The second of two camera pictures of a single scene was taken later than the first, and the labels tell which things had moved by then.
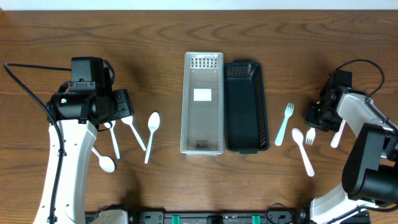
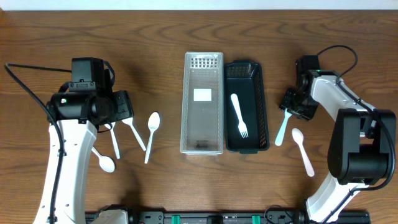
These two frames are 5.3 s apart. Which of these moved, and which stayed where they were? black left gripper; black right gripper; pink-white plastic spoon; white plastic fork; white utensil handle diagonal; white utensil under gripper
Moved: white plastic fork; black right gripper
Stayed: white utensil handle diagonal; black left gripper; white utensil under gripper; pink-white plastic spoon
